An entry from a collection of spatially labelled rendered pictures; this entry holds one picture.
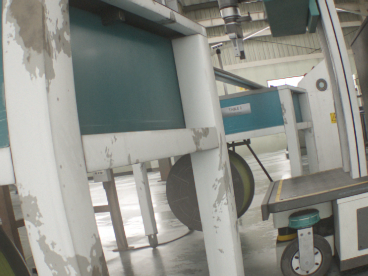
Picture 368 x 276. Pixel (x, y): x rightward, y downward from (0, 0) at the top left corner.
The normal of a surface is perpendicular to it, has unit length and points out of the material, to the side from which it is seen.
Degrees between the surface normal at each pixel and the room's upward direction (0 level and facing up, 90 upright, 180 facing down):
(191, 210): 90
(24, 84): 90
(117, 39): 90
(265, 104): 90
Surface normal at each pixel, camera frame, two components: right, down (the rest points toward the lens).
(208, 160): -0.33, 0.04
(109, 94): 0.93, -0.16
